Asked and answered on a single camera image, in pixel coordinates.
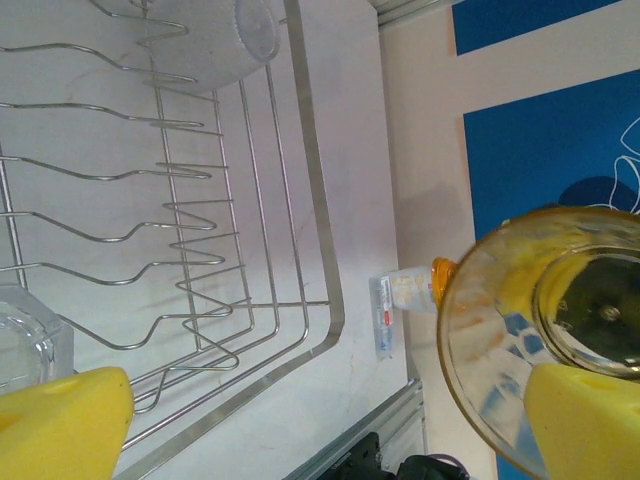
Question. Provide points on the clear tube with red label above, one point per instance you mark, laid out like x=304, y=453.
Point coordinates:
x=385, y=330

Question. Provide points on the aluminium frame post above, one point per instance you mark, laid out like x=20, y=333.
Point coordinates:
x=410, y=10

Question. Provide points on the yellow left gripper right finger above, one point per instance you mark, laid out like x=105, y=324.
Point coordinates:
x=590, y=430

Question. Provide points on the white bottle with orange cap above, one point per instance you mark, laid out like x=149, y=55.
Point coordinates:
x=410, y=290

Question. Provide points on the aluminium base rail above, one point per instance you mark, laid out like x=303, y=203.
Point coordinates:
x=380, y=415

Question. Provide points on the amber translucent plastic cup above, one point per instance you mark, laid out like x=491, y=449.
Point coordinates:
x=480, y=325

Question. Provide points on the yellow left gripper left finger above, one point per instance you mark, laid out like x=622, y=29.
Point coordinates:
x=55, y=430

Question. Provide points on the clear plastic cup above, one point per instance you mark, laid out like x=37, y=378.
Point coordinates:
x=25, y=335

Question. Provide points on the frosted white plastic cup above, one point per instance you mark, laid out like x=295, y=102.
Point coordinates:
x=215, y=45

